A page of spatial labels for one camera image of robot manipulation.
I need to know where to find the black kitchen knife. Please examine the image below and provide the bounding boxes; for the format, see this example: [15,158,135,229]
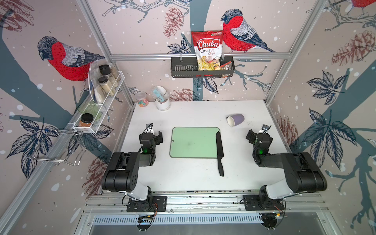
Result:
[216,131,224,177]

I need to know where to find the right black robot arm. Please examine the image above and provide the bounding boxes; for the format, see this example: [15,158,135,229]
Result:
[245,126,328,204]

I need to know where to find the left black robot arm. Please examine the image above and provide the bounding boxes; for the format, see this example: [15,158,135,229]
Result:
[101,123,163,205]

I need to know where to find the green cutting board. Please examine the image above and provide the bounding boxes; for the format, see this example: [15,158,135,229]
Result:
[169,127,220,159]

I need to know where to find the clear jar with candies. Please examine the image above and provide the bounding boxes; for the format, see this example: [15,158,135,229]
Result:
[135,92,149,107]

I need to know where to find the purple paper cup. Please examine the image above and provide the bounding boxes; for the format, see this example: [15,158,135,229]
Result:
[226,114,245,127]

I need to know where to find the white utensil holder cup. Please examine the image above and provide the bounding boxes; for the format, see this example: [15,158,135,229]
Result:
[151,86,170,111]

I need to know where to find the green glass bowl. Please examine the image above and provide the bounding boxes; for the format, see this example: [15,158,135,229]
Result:
[78,100,102,121]

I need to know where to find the orange spice jar black lid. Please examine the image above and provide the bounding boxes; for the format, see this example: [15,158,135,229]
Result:
[78,113,94,127]

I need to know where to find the small red snack packet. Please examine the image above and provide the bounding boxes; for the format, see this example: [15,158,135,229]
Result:
[220,61,233,71]

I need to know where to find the red Chuba chips bag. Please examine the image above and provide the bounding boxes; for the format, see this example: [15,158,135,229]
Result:
[191,31,223,71]

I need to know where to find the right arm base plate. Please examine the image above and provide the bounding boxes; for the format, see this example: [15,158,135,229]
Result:
[242,194,285,211]

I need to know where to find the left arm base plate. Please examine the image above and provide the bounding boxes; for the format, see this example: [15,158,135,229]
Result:
[126,196,167,212]

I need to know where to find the clear acrylic wall shelf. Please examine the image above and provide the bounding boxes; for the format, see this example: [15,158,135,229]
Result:
[73,60,125,134]

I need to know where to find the black wall basket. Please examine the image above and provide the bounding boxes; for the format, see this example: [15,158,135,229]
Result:
[170,56,235,78]

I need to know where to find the wire wall rack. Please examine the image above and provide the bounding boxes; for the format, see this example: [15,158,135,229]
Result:
[26,130,87,166]

